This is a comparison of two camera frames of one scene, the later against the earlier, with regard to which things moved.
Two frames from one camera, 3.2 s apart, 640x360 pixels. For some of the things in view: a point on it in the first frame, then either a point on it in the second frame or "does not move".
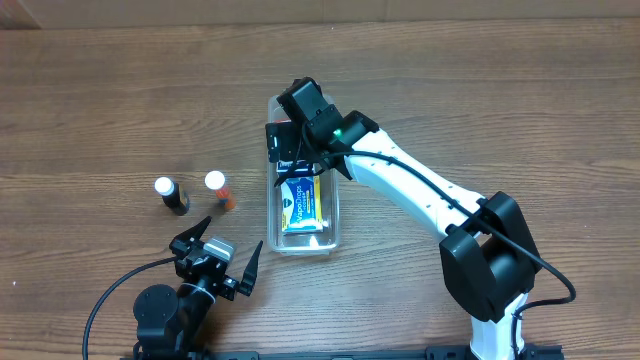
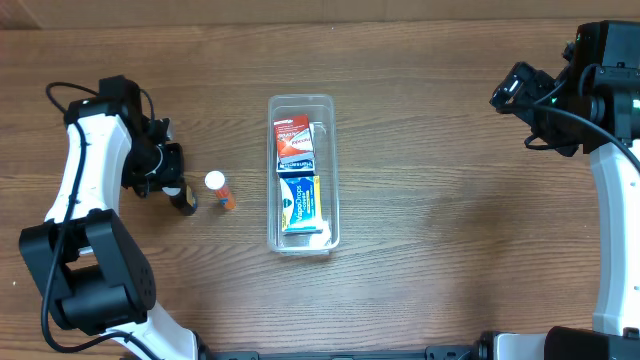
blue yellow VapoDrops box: [301, 204] does not move
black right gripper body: [279, 145] to [542, 120]
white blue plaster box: [302, 168] does not move
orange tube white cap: [215, 181] does not move
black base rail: [484, 352] does not move
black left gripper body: [211, 270] to [173, 163]
